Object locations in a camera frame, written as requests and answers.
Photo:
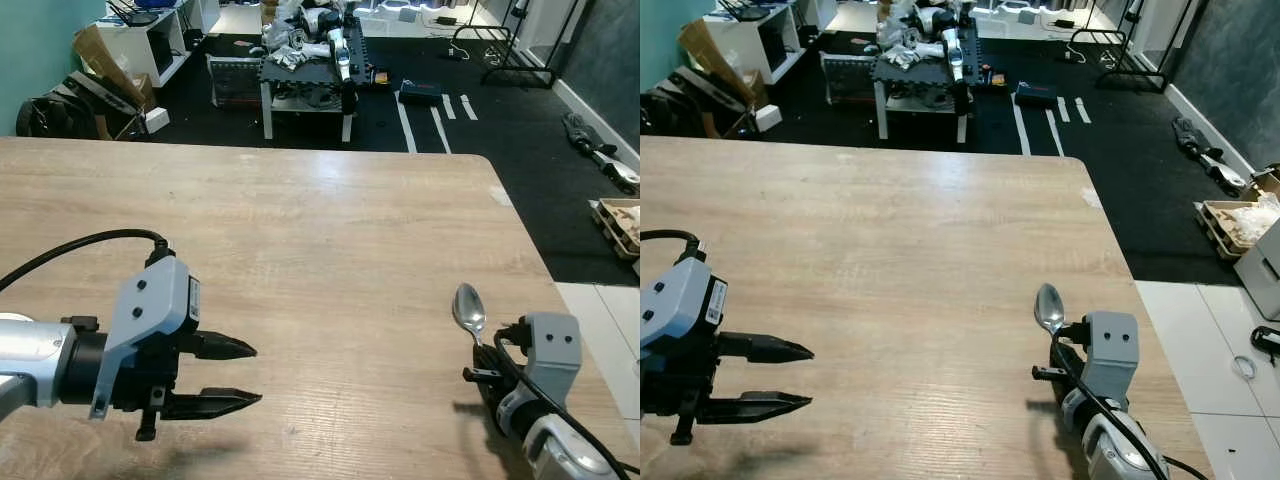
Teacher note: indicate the blue flat box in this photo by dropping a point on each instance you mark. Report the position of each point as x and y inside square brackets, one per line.
[1035, 95]
[420, 93]

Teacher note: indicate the small white box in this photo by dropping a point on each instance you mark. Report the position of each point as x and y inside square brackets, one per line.
[768, 117]
[157, 120]

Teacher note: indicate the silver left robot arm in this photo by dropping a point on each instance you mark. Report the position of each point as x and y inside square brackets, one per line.
[35, 360]

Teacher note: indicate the crumpled white plastic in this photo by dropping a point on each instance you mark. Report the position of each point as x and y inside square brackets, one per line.
[1258, 215]

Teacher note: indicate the cluttered work table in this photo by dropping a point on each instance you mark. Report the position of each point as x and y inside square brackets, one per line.
[920, 85]
[310, 85]

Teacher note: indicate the white shelf unit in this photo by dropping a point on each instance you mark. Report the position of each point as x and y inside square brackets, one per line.
[145, 40]
[755, 40]

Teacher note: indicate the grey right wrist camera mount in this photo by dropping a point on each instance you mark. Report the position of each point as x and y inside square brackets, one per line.
[1112, 350]
[552, 350]

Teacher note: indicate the silver metal spoon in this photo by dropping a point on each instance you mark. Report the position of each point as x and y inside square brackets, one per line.
[1048, 305]
[468, 306]

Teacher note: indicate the black metal floor rack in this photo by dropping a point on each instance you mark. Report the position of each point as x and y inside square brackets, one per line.
[1115, 62]
[500, 60]

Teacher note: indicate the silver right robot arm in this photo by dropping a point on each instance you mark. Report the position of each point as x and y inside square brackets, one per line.
[1115, 450]
[560, 450]

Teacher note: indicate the brown cardboard sheet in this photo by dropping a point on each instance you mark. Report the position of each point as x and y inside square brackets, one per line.
[105, 65]
[715, 60]

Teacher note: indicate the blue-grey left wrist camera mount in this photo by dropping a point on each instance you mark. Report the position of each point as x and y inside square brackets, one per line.
[150, 300]
[685, 300]

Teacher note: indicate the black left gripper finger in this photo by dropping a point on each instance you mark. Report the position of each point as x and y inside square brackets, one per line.
[770, 348]
[220, 347]
[760, 405]
[210, 403]

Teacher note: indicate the light grey cabinet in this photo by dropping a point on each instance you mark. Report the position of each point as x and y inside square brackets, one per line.
[1262, 270]

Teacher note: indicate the wooden pallet tray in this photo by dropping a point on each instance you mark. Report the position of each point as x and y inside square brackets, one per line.
[618, 225]
[1215, 228]

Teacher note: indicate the black bag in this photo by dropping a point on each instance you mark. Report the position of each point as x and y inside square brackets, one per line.
[670, 110]
[55, 110]

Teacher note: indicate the grey black robot limb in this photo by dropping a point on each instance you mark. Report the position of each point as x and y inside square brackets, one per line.
[1210, 150]
[600, 150]

